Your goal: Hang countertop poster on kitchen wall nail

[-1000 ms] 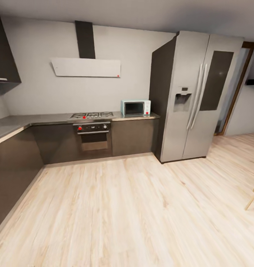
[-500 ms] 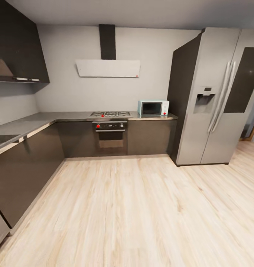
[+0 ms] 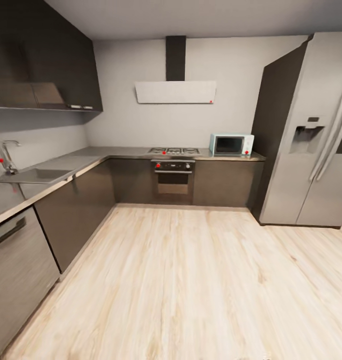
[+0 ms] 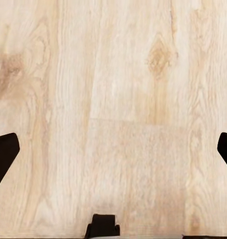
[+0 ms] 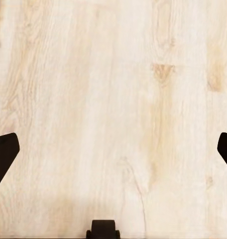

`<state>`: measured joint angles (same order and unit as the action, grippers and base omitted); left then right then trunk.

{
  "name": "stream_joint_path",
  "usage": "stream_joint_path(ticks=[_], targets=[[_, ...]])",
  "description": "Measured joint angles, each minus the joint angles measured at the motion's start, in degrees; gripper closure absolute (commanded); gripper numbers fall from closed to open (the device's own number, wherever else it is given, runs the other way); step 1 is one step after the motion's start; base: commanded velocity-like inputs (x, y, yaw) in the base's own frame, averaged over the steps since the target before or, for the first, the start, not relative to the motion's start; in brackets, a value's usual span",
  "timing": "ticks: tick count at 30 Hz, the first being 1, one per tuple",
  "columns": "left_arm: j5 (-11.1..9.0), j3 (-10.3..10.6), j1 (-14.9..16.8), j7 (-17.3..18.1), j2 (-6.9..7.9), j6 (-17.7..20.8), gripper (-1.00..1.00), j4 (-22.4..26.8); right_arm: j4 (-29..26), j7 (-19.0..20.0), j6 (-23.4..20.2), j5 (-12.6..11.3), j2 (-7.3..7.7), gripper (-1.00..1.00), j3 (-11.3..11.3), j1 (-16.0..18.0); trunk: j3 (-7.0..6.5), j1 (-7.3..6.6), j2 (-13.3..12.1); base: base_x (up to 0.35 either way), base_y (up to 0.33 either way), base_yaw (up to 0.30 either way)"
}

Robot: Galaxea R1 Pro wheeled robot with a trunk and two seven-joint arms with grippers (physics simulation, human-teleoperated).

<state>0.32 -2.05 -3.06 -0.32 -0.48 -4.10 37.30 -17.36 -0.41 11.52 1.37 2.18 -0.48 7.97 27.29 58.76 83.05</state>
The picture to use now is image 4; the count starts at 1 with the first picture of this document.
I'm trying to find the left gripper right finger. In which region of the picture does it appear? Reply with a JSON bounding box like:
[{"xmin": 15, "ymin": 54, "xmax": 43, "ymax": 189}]
[{"xmin": 217, "ymin": 132, "xmax": 227, "ymax": 164}]

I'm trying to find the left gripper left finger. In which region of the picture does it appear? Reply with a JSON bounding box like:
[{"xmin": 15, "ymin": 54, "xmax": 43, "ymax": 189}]
[{"xmin": 0, "ymin": 132, "xmax": 20, "ymax": 182}]

